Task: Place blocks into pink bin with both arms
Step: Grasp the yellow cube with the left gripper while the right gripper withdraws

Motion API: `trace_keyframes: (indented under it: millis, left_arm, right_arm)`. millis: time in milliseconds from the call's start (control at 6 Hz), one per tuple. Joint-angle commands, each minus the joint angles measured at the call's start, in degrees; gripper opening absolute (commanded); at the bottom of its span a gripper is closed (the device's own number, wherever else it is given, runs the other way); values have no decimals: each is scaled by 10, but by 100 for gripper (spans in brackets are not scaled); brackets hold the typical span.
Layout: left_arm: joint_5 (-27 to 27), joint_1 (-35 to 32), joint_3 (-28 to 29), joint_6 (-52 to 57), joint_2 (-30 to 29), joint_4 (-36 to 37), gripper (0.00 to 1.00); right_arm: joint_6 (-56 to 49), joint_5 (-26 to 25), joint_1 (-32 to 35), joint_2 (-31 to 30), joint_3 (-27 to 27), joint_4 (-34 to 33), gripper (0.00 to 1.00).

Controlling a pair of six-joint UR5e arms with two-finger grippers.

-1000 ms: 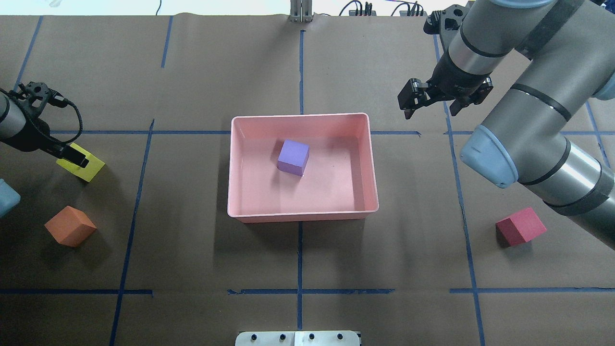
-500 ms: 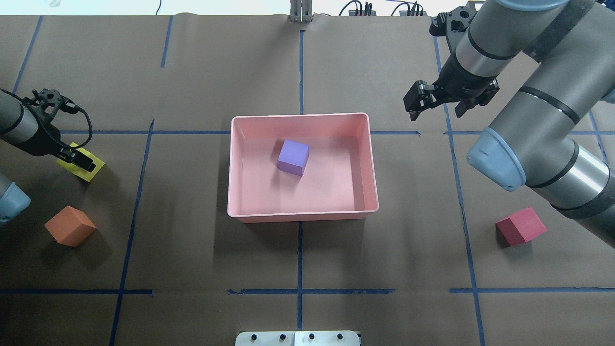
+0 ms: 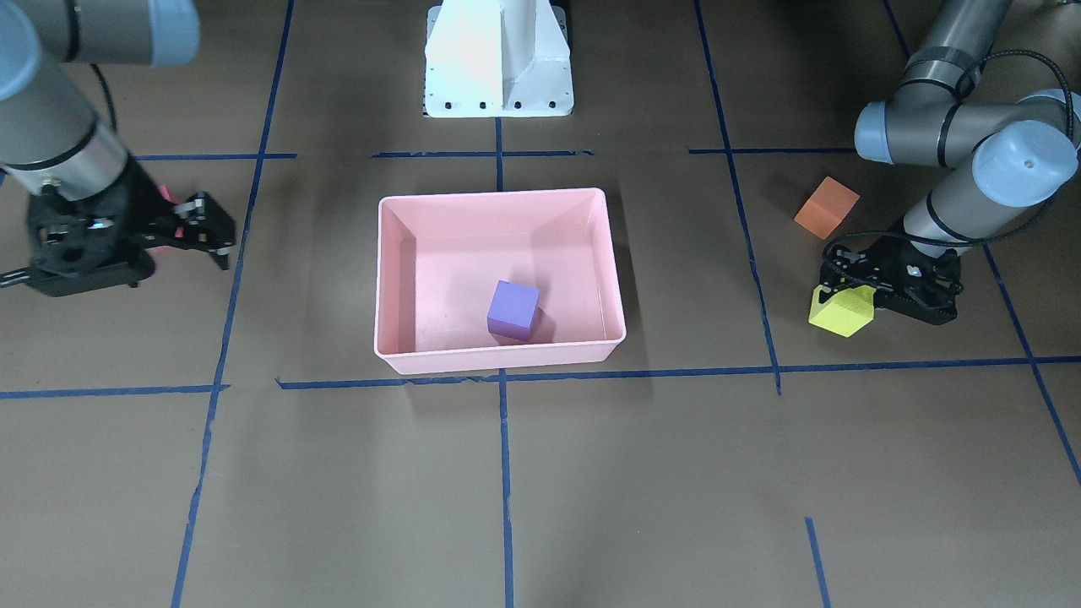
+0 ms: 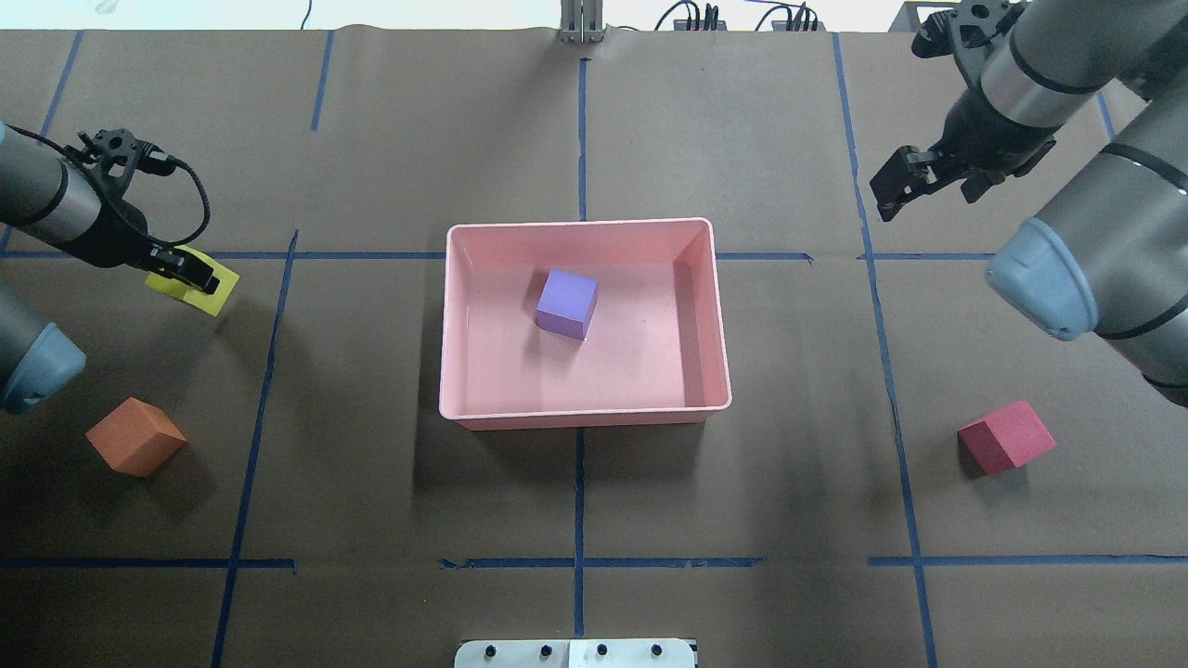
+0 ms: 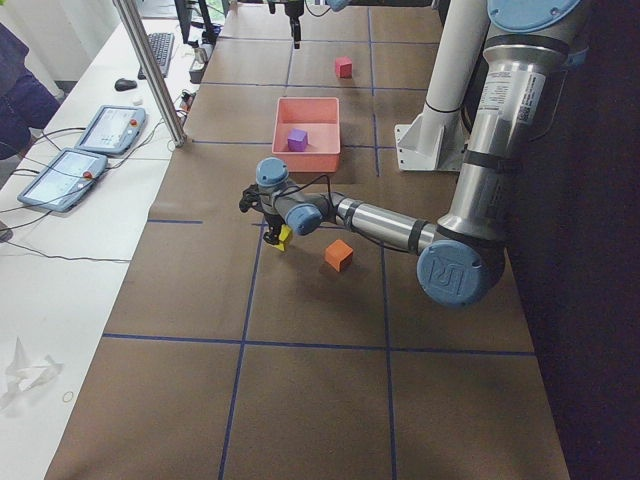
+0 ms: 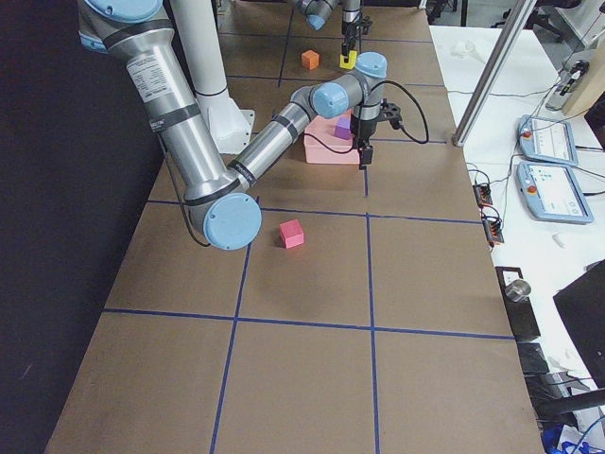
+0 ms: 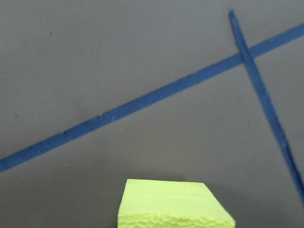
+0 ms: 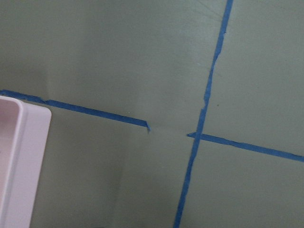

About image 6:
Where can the purple foam block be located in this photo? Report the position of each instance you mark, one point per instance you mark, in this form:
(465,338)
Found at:
(342,128)

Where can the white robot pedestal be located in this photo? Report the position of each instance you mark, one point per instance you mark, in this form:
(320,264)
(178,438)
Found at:
(229,126)

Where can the pink plastic bin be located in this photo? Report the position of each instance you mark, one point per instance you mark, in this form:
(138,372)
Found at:
(322,147)

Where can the wooden board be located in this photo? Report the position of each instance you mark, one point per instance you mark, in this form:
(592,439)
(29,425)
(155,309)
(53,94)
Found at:
(590,87)

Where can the red foam block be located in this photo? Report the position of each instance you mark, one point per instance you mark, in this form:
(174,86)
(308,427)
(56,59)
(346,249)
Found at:
(291,233)

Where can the left orange connector block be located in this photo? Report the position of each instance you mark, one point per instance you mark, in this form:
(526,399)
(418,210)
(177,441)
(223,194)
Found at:
(483,194)

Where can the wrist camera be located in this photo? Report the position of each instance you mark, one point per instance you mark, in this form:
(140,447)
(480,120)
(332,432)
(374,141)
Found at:
(365,25)
(391,113)

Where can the orange foam block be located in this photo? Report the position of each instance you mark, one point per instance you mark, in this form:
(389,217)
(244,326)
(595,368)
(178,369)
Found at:
(310,59)

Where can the right orange connector block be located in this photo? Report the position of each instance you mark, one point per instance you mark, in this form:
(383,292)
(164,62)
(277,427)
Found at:
(492,226)

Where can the aluminium frame post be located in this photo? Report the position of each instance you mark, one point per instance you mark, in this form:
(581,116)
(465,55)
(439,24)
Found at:
(495,63)

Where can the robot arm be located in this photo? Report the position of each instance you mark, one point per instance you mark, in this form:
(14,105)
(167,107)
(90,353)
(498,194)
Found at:
(317,12)
(172,54)

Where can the far teach pendant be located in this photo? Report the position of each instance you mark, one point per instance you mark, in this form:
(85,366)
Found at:
(547,140)

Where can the black box under cup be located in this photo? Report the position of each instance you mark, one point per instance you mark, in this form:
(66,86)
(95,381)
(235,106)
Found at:
(521,317)

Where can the yellow foam block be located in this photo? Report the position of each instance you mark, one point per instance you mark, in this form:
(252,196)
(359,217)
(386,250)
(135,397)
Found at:
(344,62)

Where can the teach pendant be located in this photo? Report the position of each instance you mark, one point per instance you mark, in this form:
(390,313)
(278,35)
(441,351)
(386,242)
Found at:
(552,193)
(547,140)

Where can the black monitor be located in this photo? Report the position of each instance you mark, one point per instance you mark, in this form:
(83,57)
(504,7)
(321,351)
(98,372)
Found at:
(581,308)

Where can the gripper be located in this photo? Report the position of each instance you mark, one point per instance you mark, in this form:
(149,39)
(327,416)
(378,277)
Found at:
(350,28)
(365,132)

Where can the near teach pendant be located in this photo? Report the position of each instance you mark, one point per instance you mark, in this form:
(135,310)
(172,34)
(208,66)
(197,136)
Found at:
(552,193)

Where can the orange connector block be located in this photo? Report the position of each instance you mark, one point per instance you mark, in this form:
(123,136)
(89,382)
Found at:
(492,226)
(483,194)

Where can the metal cup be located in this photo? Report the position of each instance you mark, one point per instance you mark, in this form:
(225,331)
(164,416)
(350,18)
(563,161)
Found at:
(517,290)

